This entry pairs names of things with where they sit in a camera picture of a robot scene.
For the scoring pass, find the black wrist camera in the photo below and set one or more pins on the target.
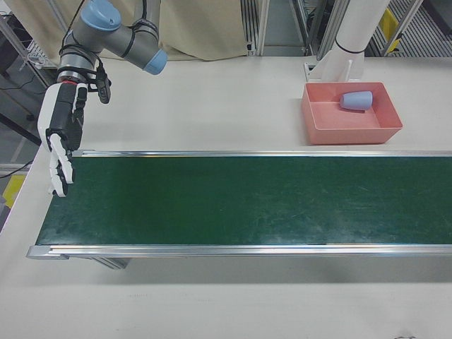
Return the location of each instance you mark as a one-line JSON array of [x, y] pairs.
[[103, 90]]

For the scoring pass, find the beige curtain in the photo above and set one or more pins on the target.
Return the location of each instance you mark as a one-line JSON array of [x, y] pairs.
[[201, 24]]

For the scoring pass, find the light blue plastic cup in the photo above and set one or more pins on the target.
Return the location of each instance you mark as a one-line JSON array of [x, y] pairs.
[[356, 100]]

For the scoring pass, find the green conveyor belt aluminium frame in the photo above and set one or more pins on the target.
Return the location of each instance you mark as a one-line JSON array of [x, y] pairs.
[[229, 197]]

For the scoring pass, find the pink plastic box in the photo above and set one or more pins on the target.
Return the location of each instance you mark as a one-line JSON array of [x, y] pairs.
[[353, 136]]

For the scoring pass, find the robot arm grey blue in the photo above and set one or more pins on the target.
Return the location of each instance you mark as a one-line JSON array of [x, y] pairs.
[[116, 39]]

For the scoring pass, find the aluminium frame post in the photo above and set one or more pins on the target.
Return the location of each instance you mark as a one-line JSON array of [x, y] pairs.
[[252, 28]]

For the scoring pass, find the metal angle bracket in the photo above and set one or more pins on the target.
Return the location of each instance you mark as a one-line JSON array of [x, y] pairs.
[[310, 70]]

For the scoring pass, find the white cylindrical post with base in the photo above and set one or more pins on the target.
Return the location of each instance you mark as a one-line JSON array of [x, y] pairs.
[[356, 28]]

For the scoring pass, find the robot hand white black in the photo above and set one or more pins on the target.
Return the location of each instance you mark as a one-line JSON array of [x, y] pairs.
[[60, 113]]

